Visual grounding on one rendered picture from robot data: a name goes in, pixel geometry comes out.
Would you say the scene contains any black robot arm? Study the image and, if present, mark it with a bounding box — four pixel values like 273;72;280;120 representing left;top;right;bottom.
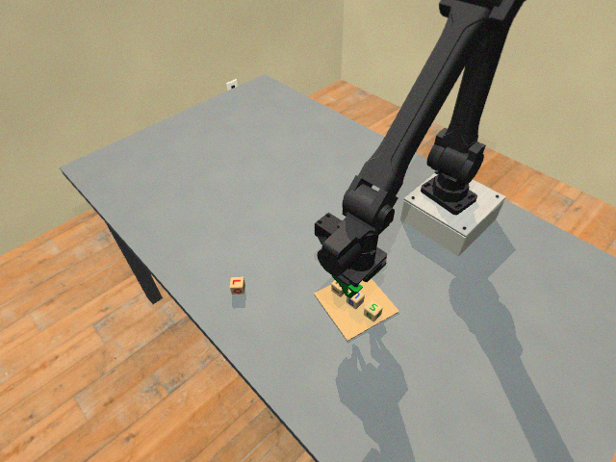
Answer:
315;0;526;276

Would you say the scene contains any orange square mat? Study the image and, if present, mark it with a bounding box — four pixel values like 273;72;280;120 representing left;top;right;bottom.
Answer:
315;279;398;341

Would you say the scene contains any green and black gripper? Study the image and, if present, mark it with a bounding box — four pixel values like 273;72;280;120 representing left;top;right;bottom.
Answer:
332;247;387;298

